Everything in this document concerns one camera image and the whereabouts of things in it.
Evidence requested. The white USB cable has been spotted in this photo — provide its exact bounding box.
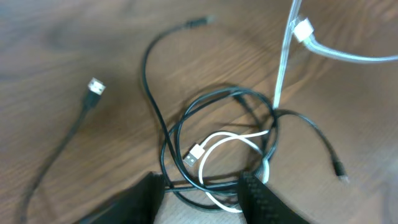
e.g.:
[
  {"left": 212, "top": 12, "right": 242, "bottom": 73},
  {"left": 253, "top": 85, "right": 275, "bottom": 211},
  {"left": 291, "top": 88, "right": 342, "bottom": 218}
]
[{"left": 182, "top": 0, "right": 398, "bottom": 214}]

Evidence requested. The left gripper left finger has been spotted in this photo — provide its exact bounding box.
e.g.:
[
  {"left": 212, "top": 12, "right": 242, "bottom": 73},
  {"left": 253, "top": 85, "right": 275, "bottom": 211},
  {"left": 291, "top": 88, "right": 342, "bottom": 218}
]
[{"left": 77, "top": 172, "right": 165, "bottom": 224}]

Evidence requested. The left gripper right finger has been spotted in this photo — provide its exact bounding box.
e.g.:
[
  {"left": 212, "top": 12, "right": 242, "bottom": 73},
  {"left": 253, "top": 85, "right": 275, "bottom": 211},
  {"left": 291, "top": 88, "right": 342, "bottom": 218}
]
[{"left": 237, "top": 172, "right": 309, "bottom": 224}]

